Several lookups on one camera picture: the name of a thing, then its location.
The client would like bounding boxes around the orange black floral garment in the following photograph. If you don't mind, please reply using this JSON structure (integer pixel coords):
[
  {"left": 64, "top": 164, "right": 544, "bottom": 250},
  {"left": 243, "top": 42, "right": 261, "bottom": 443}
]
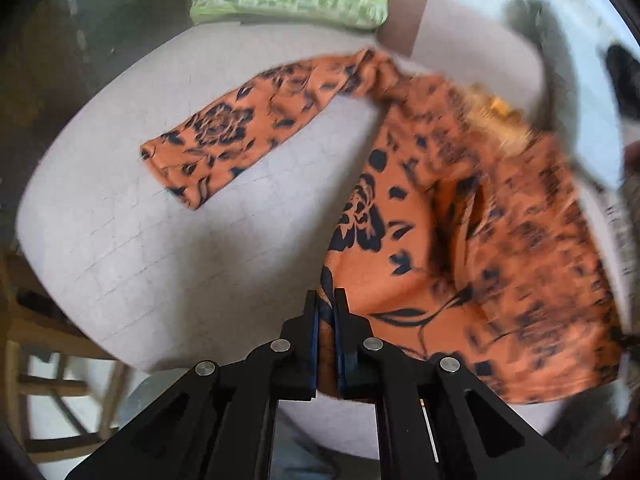
[{"left": 140, "top": 50, "right": 623, "bottom": 404}]

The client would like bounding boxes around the wooden chair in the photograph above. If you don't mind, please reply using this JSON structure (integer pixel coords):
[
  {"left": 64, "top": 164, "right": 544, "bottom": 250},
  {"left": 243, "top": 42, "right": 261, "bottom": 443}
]
[{"left": 1, "top": 252, "right": 130, "bottom": 465}]

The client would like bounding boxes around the pink quilted bed cover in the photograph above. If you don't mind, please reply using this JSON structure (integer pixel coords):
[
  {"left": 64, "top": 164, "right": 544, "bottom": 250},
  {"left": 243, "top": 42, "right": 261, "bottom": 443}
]
[{"left": 14, "top": 19, "right": 566, "bottom": 461}]

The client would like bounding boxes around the light blue pillow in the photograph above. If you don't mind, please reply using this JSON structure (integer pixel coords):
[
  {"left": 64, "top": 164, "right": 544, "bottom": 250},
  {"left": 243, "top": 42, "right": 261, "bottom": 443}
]
[{"left": 506, "top": 0, "right": 623, "bottom": 191}]

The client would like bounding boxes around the pink brown bolster cushion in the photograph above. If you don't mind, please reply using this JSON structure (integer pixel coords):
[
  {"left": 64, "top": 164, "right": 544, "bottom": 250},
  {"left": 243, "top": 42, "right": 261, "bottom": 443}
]
[{"left": 376, "top": 0, "right": 546, "bottom": 118}]

